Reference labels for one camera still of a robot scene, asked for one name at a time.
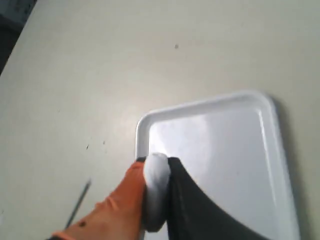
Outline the thin metal skewer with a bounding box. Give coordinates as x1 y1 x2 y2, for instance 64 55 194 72
64 179 92 229

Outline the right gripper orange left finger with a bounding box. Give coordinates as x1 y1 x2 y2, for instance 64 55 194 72
51 160 146 240

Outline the white plastic tray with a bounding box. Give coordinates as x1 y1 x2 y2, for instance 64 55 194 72
135 91 301 240

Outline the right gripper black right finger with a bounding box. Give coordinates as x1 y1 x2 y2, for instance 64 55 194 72
166 157 266 240

